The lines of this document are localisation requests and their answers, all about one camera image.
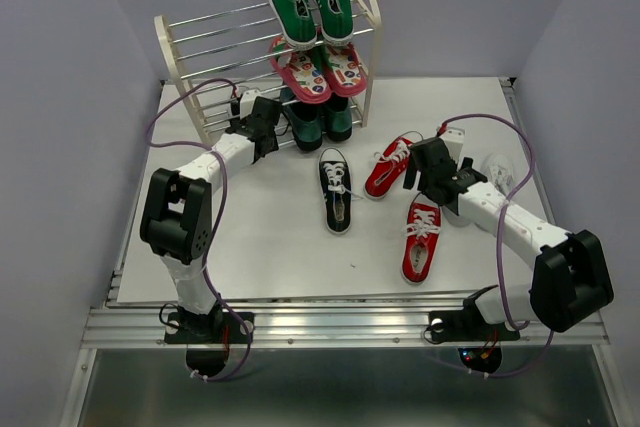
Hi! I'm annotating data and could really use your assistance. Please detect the white fashion sneaker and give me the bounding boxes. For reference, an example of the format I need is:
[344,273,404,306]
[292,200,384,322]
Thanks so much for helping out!
[481,153,516,196]

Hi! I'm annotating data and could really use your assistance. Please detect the teal suede shoe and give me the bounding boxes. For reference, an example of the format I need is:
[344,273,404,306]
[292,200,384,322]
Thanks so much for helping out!
[322,94,353,142]
[279,87,322,152]

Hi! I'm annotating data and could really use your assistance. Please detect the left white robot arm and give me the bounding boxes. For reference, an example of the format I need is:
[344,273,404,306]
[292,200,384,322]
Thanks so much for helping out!
[140,96,282,341]

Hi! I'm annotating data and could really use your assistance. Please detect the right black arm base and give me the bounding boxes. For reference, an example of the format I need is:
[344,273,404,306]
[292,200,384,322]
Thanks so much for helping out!
[423,289,521,376]

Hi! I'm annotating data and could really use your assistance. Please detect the cream metal shoe shelf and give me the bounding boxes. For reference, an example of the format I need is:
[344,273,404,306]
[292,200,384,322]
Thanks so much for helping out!
[154,0,382,143]

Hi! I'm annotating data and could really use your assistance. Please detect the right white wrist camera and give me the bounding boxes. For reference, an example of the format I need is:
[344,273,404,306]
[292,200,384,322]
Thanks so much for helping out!
[438,124,465,164]

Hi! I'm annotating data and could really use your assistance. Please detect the teal suede shoe left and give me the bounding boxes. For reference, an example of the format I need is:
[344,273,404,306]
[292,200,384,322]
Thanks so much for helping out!
[279,87,322,152]

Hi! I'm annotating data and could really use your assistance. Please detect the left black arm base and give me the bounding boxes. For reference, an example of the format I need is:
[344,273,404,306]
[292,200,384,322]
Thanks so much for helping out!
[158,303,255,383]

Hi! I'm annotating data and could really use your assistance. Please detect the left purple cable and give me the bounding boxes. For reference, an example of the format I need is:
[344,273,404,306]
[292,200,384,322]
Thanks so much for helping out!
[143,77,254,383]

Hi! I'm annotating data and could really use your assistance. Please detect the white sneaker under arm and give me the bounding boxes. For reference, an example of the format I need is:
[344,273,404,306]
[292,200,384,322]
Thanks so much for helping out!
[442,207,496,235]

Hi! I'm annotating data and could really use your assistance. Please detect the green sneaker left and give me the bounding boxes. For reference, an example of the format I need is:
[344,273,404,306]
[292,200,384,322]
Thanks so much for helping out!
[268,0,317,51]

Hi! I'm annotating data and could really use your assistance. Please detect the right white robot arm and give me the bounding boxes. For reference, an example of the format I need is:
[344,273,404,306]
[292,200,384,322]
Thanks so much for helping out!
[404,137,614,337]

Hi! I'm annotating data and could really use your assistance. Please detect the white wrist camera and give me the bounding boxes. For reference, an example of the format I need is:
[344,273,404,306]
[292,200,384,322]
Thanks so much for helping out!
[238,89,261,119]
[438,124,465,164]

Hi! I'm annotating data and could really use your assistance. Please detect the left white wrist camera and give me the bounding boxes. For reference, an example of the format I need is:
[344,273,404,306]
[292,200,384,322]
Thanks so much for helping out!
[238,89,261,119]

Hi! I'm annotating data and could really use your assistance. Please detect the pink patterned slipper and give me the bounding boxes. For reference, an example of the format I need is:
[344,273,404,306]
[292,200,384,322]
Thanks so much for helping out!
[269,36,332,105]
[320,43,368,98]

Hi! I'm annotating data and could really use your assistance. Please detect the pink patterned slipper left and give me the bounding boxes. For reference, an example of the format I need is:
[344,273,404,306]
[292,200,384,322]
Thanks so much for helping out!
[269,36,332,105]

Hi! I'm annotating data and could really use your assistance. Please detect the green sneaker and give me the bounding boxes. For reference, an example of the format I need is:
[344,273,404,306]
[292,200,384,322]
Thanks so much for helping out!
[268,0,317,51]
[313,0,354,46]

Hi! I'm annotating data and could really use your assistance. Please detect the red canvas sneaker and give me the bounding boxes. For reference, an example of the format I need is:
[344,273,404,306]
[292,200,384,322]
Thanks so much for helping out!
[364,130,424,200]
[401,197,442,284]

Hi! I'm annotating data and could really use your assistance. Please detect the pink patterned slipper right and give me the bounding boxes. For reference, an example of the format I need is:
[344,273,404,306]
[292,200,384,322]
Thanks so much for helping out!
[320,43,368,98]

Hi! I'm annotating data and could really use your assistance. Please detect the black canvas sneaker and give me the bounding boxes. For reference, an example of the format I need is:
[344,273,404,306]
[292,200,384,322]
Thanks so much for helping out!
[227,97,241,123]
[318,147,361,235]

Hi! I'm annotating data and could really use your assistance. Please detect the green sneaker right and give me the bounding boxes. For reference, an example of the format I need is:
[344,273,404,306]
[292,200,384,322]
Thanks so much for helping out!
[313,0,354,46]

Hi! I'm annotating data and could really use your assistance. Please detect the red canvas sneaker far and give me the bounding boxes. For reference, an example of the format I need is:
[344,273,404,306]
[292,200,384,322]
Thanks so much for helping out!
[364,130,424,200]

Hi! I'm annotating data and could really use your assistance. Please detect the teal suede shoe right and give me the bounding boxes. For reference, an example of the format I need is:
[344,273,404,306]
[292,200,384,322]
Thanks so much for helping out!
[322,94,353,142]

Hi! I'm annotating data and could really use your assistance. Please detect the red canvas sneaker near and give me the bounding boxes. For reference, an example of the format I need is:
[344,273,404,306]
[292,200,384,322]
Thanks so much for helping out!
[401,197,442,284]

